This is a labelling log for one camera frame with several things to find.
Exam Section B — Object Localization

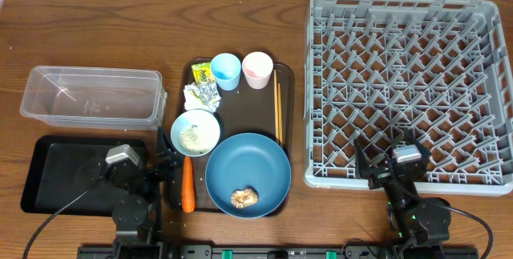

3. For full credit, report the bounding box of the wooden chopstick right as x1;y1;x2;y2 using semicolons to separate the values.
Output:
277;83;284;148

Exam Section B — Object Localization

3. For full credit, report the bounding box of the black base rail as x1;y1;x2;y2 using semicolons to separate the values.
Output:
76;244;480;259

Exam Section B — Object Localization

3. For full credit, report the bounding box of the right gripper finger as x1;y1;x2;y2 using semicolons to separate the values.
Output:
403;129;431;159
353;139;378;179

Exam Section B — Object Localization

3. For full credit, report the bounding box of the white tissue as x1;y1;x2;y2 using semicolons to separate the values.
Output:
184;83;221;113

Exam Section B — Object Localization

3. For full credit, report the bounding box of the brown food scrap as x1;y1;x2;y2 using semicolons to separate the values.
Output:
231;188;259;208

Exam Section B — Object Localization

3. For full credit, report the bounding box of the orange carrot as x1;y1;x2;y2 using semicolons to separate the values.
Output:
181;156;196;213

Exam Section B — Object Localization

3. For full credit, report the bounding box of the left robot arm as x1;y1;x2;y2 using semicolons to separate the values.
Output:
103;127;180;258

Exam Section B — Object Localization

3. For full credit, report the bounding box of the light blue cup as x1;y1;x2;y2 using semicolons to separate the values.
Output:
210;53;241;91

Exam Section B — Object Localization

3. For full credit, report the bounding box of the light blue bowl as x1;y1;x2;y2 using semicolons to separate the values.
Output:
170;109;220;157

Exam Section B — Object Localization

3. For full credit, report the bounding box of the pink cup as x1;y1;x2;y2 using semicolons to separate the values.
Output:
242;51;273;90

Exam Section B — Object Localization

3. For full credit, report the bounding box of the wooden chopstick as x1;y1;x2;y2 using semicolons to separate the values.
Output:
273;70;280;144
277;83;284;148

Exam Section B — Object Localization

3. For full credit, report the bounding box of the black plastic tray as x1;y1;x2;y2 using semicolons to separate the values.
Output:
20;136;147;214

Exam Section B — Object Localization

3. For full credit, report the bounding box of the grey dishwasher rack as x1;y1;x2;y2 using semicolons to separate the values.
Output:
303;0;512;196

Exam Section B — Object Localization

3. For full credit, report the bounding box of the yellow green snack wrapper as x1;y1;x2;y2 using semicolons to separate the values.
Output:
191;63;215;85

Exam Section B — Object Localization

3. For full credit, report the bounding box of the large blue plate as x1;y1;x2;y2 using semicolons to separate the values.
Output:
205;133;292;219

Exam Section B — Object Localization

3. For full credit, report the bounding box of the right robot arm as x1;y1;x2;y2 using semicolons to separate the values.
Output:
353;130;451;258

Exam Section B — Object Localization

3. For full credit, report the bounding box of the white rice pile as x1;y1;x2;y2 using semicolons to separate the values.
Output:
179;125;216;156

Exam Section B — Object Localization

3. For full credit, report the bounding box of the wooden chopstick left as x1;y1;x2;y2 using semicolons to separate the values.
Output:
273;70;280;144

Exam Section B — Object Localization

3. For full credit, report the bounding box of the clear plastic bin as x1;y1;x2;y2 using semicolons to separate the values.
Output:
20;66;167;130

